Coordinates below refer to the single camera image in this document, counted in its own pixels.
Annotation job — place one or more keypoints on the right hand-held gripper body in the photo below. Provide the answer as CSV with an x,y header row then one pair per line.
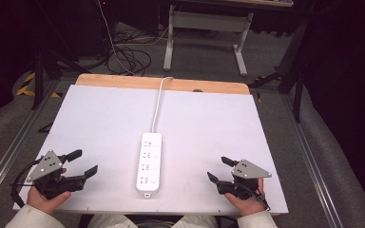
x,y
248,170

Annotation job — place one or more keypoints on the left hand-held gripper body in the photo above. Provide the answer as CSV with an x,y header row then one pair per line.
x,y
47,165

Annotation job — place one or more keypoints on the person's right hand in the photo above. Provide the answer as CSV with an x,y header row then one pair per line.
x,y
246,204

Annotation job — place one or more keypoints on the person's left hand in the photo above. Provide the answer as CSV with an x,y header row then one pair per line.
x,y
44,200

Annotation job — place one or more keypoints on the white board table cover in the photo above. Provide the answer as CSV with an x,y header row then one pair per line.
x,y
101,126

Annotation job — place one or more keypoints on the person's right leg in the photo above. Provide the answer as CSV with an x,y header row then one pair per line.
x,y
196,222

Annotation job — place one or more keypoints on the person's leg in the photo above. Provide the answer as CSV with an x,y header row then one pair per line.
x,y
114,222
196,222

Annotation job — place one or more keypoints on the person's left leg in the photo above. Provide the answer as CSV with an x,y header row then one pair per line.
x,y
114,222

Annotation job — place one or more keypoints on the white power strip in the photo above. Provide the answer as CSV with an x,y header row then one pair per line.
x,y
149,166

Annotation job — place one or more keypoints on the black tripod stand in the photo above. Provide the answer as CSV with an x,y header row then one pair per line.
x,y
38,86

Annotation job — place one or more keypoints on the yellow black floor tape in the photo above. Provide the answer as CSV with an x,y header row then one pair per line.
x,y
25,89

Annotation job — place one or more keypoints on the black metal stand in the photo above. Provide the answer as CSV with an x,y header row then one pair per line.
x,y
297,95

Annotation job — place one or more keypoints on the aluminium floor rail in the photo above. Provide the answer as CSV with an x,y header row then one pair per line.
x,y
310,171
9,152

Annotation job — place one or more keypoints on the white metal desk frame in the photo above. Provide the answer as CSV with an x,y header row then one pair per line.
x,y
202,21

